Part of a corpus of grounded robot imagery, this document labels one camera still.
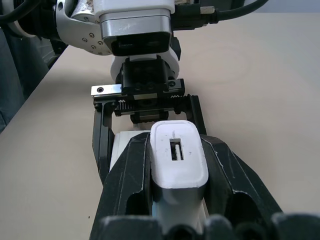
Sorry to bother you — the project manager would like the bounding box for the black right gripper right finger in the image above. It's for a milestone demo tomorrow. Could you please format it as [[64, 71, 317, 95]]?
[[199, 134, 285, 216]]

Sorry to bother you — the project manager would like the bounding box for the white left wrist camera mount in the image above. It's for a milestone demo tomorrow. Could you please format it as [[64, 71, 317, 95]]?
[[92, 0, 182, 82]]

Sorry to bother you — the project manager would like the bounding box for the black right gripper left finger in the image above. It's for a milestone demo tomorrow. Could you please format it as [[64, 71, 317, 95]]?
[[89, 132, 154, 226]]

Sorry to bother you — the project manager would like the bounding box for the black camera cable with plug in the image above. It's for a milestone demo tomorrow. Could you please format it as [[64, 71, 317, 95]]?
[[174, 0, 320, 30]]

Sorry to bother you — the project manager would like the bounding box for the dark blue-grey fabric object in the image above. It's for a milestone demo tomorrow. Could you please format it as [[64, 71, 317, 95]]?
[[0, 23, 69, 135]]

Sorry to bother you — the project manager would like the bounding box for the white USB charger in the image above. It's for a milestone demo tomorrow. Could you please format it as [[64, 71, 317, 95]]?
[[149, 120, 210, 240]]

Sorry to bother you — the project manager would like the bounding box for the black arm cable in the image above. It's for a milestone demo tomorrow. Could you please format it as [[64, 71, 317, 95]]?
[[0, 0, 55, 25]]

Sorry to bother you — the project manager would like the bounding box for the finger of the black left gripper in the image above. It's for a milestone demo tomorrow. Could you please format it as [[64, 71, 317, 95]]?
[[171, 93, 208, 136], [92, 98, 119, 187]]

